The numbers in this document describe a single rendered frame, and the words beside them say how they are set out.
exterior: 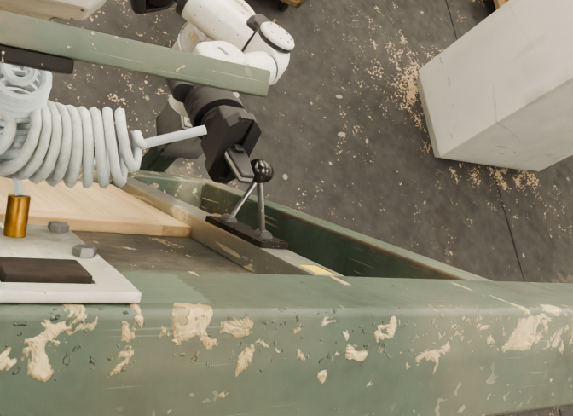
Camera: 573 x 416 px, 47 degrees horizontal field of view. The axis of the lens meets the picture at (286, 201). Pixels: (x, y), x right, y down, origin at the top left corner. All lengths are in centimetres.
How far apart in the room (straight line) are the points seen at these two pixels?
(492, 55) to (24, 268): 332
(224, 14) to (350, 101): 224
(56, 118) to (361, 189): 289
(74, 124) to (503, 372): 41
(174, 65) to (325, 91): 303
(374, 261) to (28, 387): 82
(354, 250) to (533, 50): 241
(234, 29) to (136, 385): 104
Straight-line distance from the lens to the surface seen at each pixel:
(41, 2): 141
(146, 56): 47
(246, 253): 102
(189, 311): 42
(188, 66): 48
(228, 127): 98
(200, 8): 139
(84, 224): 113
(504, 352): 62
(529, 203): 429
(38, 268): 43
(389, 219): 338
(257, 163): 99
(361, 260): 117
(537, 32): 348
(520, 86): 347
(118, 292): 41
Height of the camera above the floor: 232
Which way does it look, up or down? 50 degrees down
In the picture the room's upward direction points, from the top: 55 degrees clockwise
